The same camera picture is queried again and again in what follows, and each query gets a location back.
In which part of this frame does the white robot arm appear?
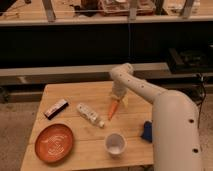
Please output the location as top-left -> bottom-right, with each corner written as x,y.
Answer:
110,63 -> 203,171

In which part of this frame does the blue sponge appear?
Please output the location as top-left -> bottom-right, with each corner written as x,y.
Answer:
141,121 -> 152,142

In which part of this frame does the white paper cup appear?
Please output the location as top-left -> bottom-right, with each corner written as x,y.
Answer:
104,133 -> 127,157

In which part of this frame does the black and white snack bar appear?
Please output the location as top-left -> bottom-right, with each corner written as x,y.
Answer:
44,99 -> 68,120

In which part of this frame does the black box on shelf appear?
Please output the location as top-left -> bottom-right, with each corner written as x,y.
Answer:
167,48 -> 213,74

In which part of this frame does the orange plate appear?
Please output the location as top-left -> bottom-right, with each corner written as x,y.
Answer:
34,124 -> 74,163

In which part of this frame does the black cable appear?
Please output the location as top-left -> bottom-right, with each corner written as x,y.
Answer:
195,73 -> 208,116

